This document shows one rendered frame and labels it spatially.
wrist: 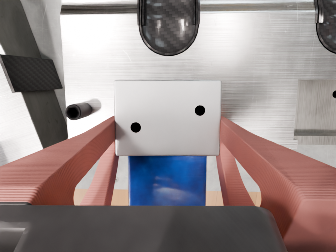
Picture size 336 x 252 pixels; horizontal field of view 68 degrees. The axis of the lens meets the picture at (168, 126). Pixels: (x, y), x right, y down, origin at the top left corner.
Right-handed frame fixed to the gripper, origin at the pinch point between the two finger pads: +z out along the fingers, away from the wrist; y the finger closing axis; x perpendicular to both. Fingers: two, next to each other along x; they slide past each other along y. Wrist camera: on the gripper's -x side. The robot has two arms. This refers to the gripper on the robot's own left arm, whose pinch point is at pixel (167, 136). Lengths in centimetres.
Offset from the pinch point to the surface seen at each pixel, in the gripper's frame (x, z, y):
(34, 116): 4.0, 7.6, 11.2
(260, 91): -0.2, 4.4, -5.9
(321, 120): 2.8, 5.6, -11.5
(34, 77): 1.6, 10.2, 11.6
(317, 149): 9.0, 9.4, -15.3
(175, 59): -1.9, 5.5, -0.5
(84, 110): 0.5, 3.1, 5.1
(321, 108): 2.0, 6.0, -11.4
